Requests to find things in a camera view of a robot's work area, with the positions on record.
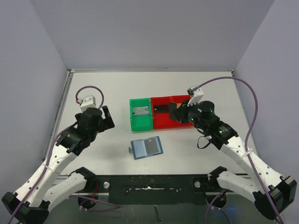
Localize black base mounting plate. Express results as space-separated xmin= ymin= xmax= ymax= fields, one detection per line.
xmin=79 ymin=174 xmax=222 ymax=205

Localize dark grey card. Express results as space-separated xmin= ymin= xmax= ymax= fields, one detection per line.
xmin=145 ymin=138 xmax=160 ymax=155

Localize silver VIP card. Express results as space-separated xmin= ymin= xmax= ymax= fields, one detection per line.
xmin=132 ymin=106 xmax=150 ymax=116

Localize blue leather card holder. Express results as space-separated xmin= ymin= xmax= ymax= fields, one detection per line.
xmin=128 ymin=136 xmax=164 ymax=160

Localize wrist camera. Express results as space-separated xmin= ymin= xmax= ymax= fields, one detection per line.
xmin=76 ymin=95 xmax=96 ymax=112
xmin=187 ymin=87 xmax=204 ymax=107

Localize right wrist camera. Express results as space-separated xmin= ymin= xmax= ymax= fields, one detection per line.
xmin=187 ymin=87 xmax=204 ymax=107

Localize green plastic bin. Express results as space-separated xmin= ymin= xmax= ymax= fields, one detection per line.
xmin=129 ymin=98 xmax=153 ymax=132

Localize black card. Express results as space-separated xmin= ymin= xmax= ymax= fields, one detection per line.
xmin=154 ymin=105 xmax=169 ymax=114

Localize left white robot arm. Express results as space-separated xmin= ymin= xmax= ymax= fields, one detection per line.
xmin=2 ymin=105 xmax=115 ymax=224

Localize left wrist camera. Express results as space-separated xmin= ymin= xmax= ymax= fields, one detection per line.
xmin=76 ymin=95 xmax=96 ymax=112

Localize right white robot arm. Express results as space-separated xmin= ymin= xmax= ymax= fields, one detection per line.
xmin=171 ymin=100 xmax=297 ymax=220

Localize red plastic bin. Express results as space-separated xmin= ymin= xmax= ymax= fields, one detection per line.
xmin=150 ymin=96 xmax=174 ymax=130
xmin=170 ymin=95 xmax=192 ymax=128

